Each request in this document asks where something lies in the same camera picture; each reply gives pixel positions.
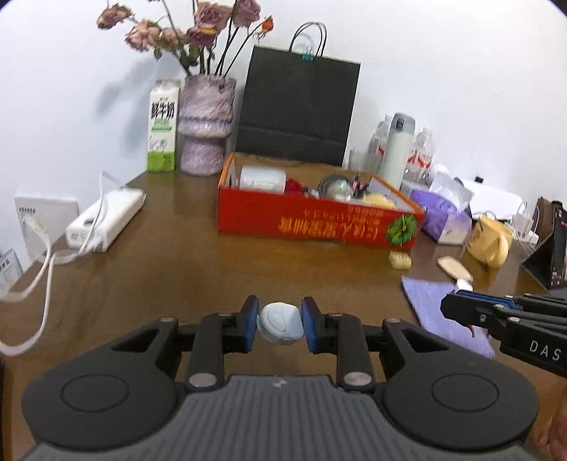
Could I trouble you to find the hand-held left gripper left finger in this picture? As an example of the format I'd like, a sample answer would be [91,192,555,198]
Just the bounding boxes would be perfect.
[111,295,260,391]

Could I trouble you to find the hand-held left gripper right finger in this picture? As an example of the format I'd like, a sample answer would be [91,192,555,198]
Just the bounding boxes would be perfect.
[301,296,448,393]

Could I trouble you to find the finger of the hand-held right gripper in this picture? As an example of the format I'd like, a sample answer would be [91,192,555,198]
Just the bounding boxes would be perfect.
[454,289,567,317]
[440,294,510,338]

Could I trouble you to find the pale blue oval case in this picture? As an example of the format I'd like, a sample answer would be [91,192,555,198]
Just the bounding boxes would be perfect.
[257,301,305,346]

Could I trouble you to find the red cardboard box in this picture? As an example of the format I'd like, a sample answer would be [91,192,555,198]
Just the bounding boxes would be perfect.
[216,152,427,251]

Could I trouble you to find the wooden desktop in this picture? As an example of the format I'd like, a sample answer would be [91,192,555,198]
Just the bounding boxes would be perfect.
[0,166,567,461]

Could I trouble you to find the purple cloth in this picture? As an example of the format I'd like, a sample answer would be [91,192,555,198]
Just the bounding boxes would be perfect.
[401,275,497,359]

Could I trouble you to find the small beige knife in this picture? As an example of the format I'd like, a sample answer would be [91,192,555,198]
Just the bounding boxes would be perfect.
[438,256,475,292]

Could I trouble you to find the yellow mug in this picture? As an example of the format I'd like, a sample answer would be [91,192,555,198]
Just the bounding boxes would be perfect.
[466,215,515,270]

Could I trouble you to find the black printed box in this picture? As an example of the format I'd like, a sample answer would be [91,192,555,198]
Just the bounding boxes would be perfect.
[522,197,567,291]

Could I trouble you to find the purple tissue pack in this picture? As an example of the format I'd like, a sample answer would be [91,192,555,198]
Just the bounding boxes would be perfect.
[410,173,474,245]

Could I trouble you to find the white flat box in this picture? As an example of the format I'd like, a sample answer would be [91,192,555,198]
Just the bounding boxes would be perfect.
[456,177,526,220]

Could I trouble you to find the clear glass ball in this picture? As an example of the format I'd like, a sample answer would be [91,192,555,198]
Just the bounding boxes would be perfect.
[318,174,355,201]

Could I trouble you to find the white roll in box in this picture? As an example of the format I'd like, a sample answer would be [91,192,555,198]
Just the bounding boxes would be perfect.
[239,165,287,193]

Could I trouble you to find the clear glass cup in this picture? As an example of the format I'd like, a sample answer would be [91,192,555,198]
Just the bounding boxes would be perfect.
[348,148,381,173]

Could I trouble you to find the white thermos bottle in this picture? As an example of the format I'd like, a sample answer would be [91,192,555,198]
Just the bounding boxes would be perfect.
[378,112,416,189]

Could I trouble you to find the white power strip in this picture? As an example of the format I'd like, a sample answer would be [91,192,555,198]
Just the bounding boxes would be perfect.
[66,188,147,253]

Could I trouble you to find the green white milk carton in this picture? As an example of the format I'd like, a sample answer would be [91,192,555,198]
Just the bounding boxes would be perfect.
[146,79,182,173]

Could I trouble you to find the marbled purple vase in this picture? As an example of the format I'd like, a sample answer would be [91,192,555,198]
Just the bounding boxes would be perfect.
[177,75,237,177]

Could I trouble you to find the black paper bag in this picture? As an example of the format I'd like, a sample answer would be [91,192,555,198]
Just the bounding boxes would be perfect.
[235,22,361,168]

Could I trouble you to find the small printed card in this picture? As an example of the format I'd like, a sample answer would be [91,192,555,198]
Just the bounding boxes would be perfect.
[0,249,23,291]

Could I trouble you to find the dried rose bouquet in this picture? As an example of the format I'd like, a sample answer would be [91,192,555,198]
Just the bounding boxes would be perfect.
[96,0,275,78]

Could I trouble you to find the white charger with cable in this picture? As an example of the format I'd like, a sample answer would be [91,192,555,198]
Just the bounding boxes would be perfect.
[514,201,541,244]

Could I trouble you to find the white cable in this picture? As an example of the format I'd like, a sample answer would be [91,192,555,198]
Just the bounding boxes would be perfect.
[0,172,120,357]

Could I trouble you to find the white wall socket plate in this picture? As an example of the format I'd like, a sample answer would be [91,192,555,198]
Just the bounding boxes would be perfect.
[15,196,79,263]

